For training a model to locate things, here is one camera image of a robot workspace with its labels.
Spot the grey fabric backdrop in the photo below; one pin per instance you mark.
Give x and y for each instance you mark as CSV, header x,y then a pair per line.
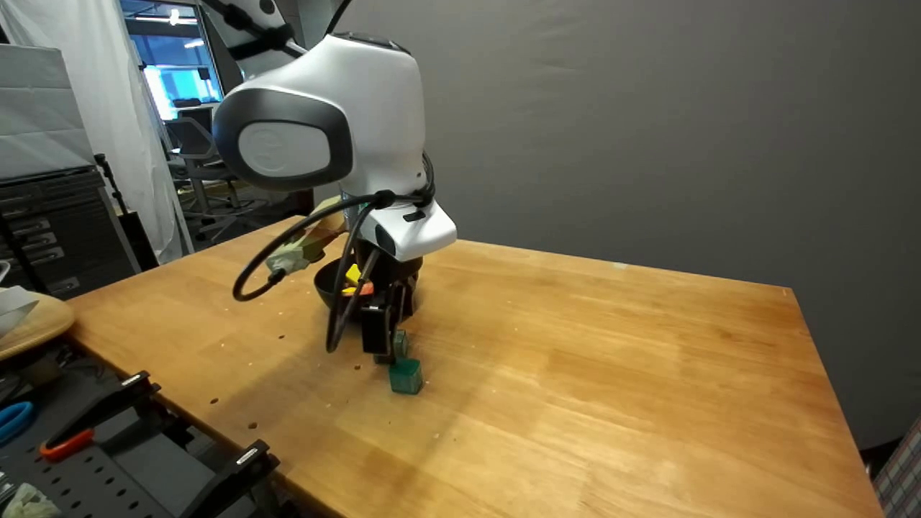
x,y
672,146

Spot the black perforated side table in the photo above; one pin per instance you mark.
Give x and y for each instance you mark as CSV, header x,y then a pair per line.
x,y
125,479

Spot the blue round object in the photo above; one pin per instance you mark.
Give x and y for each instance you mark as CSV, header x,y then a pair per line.
x,y
23,417

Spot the green wooden block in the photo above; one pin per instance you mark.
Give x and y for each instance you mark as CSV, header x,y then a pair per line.
x,y
407,378

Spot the black drawer cabinet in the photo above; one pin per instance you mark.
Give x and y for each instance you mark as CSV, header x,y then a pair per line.
x,y
59,240

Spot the white plastic part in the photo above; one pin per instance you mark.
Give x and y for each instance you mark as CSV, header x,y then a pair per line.
x,y
30,502

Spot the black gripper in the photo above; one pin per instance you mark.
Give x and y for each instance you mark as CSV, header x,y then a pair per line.
x,y
393,277

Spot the grey checked fabric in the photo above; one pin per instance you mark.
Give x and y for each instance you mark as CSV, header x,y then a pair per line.
x,y
907,479

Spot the black office chair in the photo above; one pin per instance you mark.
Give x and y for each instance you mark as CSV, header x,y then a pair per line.
x,y
189,133

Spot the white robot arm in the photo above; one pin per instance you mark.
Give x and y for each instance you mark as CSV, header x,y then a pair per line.
x,y
374,117

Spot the black bowl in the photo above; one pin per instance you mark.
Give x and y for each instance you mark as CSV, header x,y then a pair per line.
x,y
333,289

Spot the white crumpled cloth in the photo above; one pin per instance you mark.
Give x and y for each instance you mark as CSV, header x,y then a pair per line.
x,y
15,307

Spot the round wooden board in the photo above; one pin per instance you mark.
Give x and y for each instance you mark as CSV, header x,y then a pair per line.
x,y
46,322

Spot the pale grey box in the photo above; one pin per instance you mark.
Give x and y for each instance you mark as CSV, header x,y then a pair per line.
x,y
46,117

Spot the blue lit window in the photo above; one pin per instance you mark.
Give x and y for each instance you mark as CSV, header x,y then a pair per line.
x,y
173,83

